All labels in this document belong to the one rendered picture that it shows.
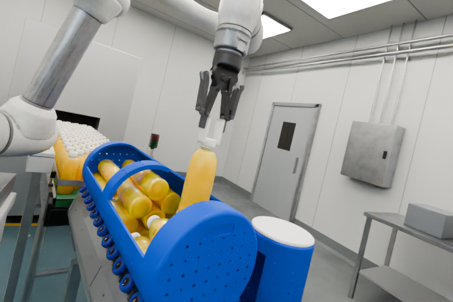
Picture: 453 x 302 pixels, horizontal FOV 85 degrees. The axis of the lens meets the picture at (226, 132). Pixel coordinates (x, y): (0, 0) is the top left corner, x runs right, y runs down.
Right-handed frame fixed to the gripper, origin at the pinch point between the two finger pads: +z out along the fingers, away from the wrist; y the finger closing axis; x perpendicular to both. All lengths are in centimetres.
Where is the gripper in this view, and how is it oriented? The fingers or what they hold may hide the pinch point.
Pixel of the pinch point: (211, 131)
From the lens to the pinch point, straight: 64.1
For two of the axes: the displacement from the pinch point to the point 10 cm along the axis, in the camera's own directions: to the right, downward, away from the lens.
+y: 7.6, 1.7, 6.3
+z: -2.3, 9.7, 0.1
